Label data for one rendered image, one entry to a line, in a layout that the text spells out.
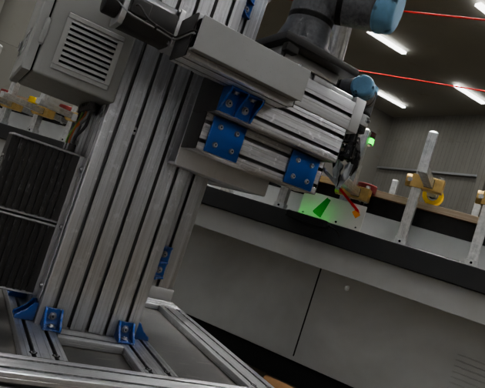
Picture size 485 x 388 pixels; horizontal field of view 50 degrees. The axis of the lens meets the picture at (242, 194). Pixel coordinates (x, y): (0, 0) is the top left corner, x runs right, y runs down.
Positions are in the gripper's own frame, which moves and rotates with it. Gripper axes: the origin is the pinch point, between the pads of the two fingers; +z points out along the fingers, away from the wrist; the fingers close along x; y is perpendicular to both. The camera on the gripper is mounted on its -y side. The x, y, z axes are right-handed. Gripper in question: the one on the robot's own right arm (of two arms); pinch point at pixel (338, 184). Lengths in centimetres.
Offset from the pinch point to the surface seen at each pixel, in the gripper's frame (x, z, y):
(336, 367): 9, 67, -49
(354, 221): 2.9, 8.6, -26.3
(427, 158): 21.8, -21.5, -26.5
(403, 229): 20.8, 6.2, -26.9
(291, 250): -18.5, 27.1, -29.0
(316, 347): -1, 63, -49
